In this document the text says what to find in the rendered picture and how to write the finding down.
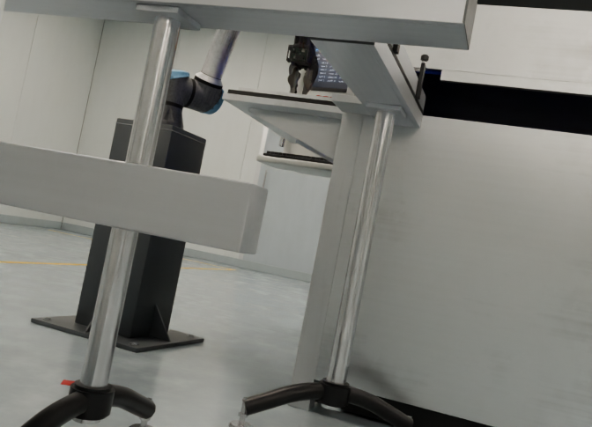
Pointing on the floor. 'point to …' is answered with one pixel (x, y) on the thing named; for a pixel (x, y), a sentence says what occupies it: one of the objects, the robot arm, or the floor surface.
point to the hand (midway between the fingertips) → (299, 93)
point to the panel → (475, 275)
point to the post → (327, 252)
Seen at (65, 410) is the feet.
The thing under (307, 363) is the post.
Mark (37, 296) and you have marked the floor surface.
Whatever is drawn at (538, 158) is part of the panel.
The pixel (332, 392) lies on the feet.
